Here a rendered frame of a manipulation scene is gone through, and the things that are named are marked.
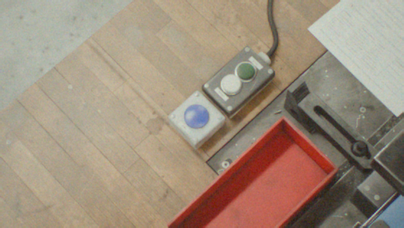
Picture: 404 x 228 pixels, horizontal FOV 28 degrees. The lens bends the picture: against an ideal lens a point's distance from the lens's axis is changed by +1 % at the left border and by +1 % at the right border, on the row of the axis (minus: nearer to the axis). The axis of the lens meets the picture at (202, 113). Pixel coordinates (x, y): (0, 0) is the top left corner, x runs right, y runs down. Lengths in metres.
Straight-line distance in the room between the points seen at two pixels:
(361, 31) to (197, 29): 0.28
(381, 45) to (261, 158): 0.28
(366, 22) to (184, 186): 0.42
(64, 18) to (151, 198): 1.22
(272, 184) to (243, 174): 0.05
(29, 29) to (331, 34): 1.25
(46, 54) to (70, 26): 0.11
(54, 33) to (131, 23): 1.03
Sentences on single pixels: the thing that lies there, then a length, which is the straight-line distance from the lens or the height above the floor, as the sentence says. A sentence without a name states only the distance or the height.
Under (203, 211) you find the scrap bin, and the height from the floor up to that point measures 0.90.
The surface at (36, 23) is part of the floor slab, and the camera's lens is 2.44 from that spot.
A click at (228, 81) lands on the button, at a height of 0.94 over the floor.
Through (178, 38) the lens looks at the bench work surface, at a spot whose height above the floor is 0.90.
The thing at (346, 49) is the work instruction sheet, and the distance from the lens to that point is 1.38.
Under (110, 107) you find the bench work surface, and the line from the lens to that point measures 1.34.
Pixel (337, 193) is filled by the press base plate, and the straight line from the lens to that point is 1.30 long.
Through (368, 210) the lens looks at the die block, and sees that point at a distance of 1.27.
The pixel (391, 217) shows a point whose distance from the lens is 1.21.
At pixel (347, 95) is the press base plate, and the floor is 0.90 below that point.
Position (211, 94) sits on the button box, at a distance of 1.31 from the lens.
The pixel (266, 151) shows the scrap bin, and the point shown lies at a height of 0.90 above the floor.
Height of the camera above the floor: 2.16
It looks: 72 degrees down
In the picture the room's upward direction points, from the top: 4 degrees counter-clockwise
